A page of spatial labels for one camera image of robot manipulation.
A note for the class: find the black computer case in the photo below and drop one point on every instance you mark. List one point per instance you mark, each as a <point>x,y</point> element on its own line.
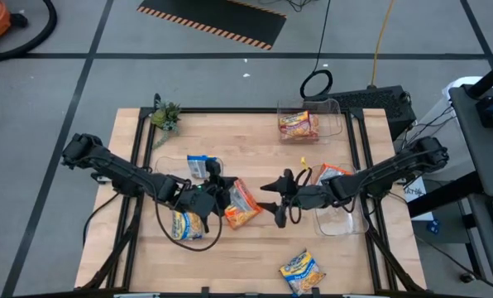
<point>374,101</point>

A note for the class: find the yellow gripper tag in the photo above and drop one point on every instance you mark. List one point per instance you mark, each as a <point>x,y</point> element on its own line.
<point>303,162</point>

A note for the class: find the small green succulent plant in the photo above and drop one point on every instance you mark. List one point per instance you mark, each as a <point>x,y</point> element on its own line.
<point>166,116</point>

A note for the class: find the grey equipment cart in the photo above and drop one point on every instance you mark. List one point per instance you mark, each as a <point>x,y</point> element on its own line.
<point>482,165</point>

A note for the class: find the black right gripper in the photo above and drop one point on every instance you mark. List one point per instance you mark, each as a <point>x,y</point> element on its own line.
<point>312,196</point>

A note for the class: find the blue Maruchan noodle packet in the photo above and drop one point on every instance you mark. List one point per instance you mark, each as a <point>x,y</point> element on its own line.
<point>302,271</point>
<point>188,225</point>
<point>197,165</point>

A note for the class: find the black hazard-striped floor mat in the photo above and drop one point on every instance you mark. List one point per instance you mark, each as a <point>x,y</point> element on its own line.
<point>221,18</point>

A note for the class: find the black aluminium table frame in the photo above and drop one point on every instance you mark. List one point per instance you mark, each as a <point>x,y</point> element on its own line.
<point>246,110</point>

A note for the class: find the small blue object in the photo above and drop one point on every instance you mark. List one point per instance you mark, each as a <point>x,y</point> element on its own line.
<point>433,227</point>

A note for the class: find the orange Maruchan noodle packet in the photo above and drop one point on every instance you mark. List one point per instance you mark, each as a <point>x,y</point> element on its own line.
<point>246,207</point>
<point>327,172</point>

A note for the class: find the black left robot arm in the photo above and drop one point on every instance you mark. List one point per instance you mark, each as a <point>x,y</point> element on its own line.
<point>122,171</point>

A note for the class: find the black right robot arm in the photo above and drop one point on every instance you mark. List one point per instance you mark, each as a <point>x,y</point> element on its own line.
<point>395,165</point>

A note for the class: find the white paper label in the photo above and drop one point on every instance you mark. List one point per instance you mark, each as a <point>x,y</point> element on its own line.
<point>416,192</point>

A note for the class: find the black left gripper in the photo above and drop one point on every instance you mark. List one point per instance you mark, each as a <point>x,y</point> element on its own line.
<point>197,200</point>

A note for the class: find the white round object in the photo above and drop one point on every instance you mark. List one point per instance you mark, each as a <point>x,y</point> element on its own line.
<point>457,85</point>

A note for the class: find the clear plastic bin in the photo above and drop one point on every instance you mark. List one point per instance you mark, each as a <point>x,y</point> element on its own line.
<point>341,219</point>
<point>168,165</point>
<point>329,120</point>

